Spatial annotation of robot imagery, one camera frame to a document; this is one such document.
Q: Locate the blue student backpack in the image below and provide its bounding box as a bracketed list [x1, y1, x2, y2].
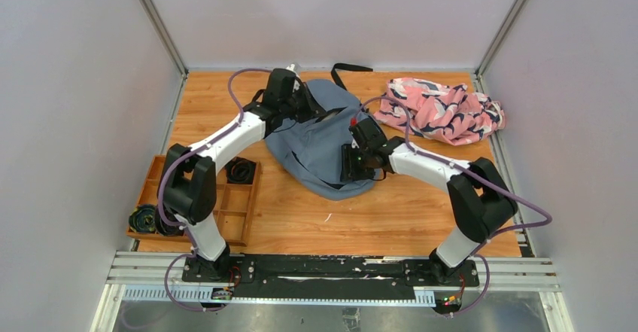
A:
[265, 62, 376, 201]

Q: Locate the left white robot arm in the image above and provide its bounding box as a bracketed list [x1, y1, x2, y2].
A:
[157, 63, 325, 282]

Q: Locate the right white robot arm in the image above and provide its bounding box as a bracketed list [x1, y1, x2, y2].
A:
[343, 118, 518, 285]

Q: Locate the pink floral cloth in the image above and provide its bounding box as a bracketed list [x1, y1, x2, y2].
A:
[374, 78, 506, 146]

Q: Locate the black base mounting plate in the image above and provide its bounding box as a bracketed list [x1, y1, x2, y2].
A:
[182, 254, 479, 300]

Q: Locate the dark rolled sock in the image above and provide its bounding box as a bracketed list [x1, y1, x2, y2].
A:
[153, 208, 184, 236]

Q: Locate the green patterned rolled sock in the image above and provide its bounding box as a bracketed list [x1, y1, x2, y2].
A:
[128, 204, 156, 233]

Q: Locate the aluminium frame rail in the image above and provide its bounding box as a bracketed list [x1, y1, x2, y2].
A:
[91, 251, 573, 331]

